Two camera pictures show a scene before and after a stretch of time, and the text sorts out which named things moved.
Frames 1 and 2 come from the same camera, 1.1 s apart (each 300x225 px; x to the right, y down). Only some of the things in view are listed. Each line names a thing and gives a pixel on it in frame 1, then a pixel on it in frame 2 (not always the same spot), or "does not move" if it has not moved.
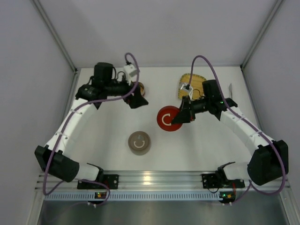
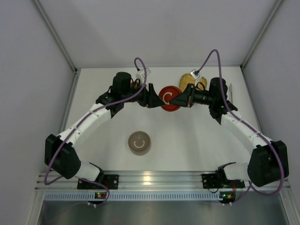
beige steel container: x=140 y=153 does not move
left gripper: x=130 y=96 → x=146 y=96
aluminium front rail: x=161 y=180 does not move
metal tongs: x=230 y=88 does not move
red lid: x=164 y=117 → x=166 y=93
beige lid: x=139 y=141 does not move
